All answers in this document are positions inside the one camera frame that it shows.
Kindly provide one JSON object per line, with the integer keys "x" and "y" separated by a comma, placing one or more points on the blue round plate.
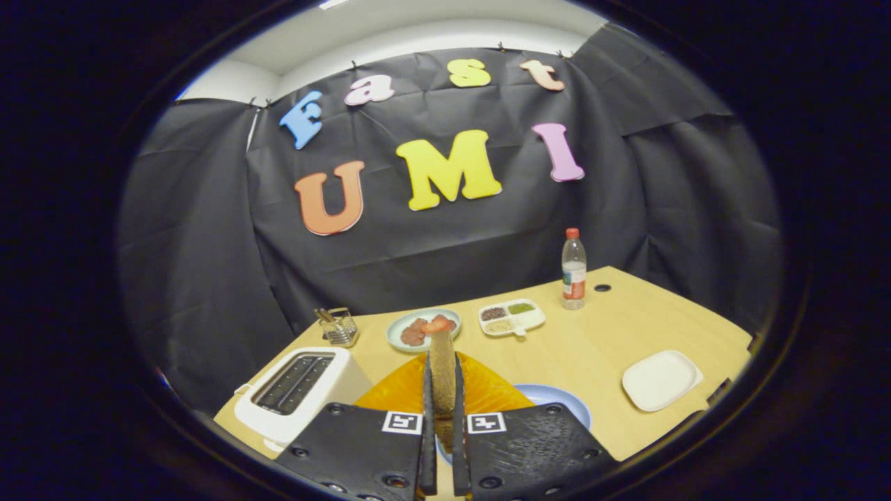
{"x": 557, "y": 403}

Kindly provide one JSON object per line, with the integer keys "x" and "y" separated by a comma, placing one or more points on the black backdrop cloth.
{"x": 431, "y": 257}

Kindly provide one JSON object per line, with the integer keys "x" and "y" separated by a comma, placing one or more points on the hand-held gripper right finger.
{"x": 459, "y": 390}

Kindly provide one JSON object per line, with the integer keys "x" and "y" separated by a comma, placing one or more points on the red food slice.
{"x": 438, "y": 323}

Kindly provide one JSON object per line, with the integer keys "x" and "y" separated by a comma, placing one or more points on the white divided seed tray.
{"x": 532, "y": 320}

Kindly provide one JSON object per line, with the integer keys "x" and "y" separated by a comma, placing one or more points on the white square plate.
{"x": 661, "y": 379}

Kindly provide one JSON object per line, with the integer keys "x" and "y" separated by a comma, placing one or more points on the white toaster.
{"x": 351, "y": 383}

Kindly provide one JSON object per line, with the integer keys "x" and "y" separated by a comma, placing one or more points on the pale green plate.
{"x": 414, "y": 314}

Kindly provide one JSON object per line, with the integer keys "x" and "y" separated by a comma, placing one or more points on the brown bread slice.
{"x": 442, "y": 376}

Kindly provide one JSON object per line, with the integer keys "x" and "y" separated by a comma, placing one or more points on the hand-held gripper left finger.
{"x": 431, "y": 390}

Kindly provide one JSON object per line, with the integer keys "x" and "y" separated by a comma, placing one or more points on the brown meat patty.
{"x": 414, "y": 335}

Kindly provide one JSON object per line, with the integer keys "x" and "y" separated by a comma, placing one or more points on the clear plastic water bottle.
{"x": 574, "y": 278}

